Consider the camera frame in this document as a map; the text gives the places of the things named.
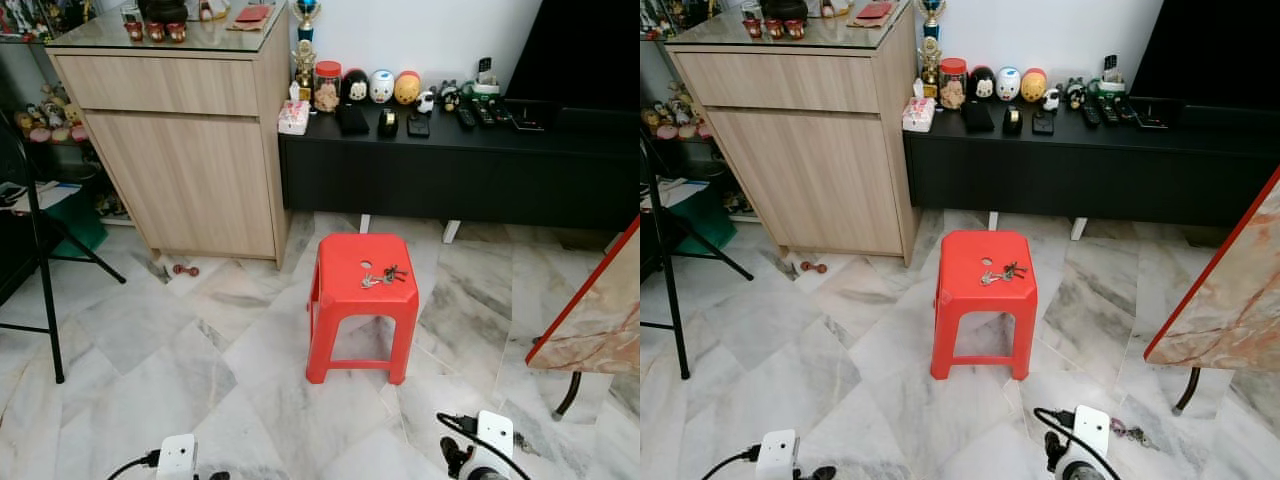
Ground black metal table leg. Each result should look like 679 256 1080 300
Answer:
552 371 584 422
1171 366 1202 417

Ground black wallet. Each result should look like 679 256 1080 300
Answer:
961 100 997 135
334 103 372 137

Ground glass display shelf with figurines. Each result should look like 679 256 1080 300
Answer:
0 0 103 217
640 0 723 213

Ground clear jar with red lid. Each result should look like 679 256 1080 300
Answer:
937 57 970 112
313 60 344 114

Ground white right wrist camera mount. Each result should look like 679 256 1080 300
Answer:
473 409 515 472
1070 404 1112 466

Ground pink white tissue box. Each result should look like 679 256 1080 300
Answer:
277 84 313 136
901 80 938 134

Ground gold and blue trophy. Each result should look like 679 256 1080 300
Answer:
916 0 949 100
291 0 322 102

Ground bunch of metal keys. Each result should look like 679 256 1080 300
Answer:
360 264 409 290
980 261 1029 287

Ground red packet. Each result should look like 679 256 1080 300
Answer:
848 2 896 29
226 4 274 32

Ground black metal folding chair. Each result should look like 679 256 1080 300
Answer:
0 118 129 385
640 128 757 382

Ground light wooden cabinet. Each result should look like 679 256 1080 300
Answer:
45 5 293 269
665 5 920 267

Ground black pot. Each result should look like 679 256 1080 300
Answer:
136 0 192 27
757 0 810 25

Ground red plastic stool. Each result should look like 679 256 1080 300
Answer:
929 229 1040 382
305 232 422 386

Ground black low tv console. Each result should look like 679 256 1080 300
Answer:
902 97 1280 230
278 98 641 234

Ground marble pattern folding table top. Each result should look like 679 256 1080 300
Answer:
1143 164 1280 375
525 214 641 377

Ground green bag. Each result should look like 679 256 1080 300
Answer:
668 180 738 249
38 183 110 253

